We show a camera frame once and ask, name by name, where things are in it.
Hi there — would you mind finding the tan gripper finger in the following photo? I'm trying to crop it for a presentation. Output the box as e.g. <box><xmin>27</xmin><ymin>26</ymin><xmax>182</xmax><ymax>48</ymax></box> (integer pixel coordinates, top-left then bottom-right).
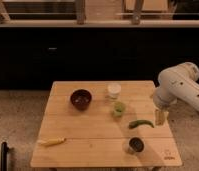
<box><xmin>155</xmin><ymin>109</ymin><xmax>165</xmax><ymax>125</ymax></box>

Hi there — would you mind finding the green pepper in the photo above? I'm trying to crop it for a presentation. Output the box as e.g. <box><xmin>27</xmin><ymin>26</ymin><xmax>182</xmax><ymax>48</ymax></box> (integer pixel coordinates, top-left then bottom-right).
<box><xmin>128</xmin><ymin>120</ymin><xmax>154</xmax><ymax>129</ymax></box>

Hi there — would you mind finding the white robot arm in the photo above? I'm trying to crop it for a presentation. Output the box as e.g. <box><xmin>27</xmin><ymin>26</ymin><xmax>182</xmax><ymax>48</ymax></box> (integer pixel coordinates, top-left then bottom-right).
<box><xmin>153</xmin><ymin>62</ymin><xmax>199</xmax><ymax>112</ymax></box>

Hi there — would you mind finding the dark purple bowl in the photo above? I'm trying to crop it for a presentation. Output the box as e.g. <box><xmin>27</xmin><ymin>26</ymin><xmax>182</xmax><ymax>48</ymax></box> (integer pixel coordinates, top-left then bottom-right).
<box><xmin>70</xmin><ymin>89</ymin><xmax>92</xmax><ymax>110</ymax></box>

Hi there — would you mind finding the dark metal cup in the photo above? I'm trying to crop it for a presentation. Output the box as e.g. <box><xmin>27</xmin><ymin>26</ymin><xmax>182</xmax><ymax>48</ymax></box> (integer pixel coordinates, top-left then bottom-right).
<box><xmin>127</xmin><ymin>137</ymin><xmax>144</xmax><ymax>154</ymax></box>

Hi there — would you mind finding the green cup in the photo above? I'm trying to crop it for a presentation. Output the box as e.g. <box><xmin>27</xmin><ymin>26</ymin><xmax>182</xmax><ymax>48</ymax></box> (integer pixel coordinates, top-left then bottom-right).
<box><xmin>113</xmin><ymin>101</ymin><xmax>126</xmax><ymax>117</ymax></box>

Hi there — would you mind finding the white lidded jar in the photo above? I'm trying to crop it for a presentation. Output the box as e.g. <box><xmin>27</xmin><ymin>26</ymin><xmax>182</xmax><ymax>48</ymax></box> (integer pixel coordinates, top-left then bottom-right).
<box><xmin>107</xmin><ymin>83</ymin><xmax>121</xmax><ymax>99</ymax></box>

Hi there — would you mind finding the wooden table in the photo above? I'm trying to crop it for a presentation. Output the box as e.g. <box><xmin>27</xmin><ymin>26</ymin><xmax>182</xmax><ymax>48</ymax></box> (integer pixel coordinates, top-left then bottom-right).
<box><xmin>31</xmin><ymin>81</ymin><xmax>182</xmax><ymax>168</ymax></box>

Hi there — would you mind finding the black post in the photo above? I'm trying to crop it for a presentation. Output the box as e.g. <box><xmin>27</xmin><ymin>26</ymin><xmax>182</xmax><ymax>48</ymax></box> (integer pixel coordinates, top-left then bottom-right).
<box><xmin>0</xmin><ymin>142</ymin><xmax>9</xmax><ymax>171</ymax></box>

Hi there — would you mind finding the wooden railing frame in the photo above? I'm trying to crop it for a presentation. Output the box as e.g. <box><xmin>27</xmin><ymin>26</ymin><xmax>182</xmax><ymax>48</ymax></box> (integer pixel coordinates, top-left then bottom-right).
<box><xmin>0</xmin><ymin>0</ymin><xmax>199</xmax><ymax>28</ymax></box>

